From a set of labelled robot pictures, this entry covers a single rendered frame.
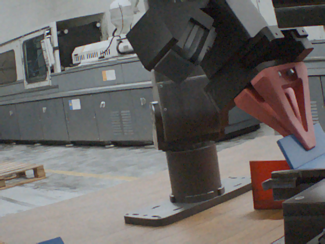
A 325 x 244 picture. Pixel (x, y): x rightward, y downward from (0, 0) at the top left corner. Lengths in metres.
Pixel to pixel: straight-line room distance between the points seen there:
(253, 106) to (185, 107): 0.26
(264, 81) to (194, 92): 0.28
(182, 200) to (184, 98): 0.13
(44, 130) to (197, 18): 9.38
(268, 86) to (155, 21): 0.11
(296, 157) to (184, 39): 0.13
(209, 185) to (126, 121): 7.43
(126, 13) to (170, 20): 8.07
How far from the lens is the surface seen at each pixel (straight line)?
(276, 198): 0.59
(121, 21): 8.62
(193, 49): 0.56
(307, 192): 0.51
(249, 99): 0.61
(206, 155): 0.90
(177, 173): 0.90
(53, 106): 9.61
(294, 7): 0.49
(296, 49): 0.62
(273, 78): 0.59
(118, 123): 8.44
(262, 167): 0.82
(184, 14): 0.58
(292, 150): 0.59
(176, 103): 0.86
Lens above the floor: 1.11
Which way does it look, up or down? 6 degrees down
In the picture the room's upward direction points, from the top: 9 degrees counter-clockwise
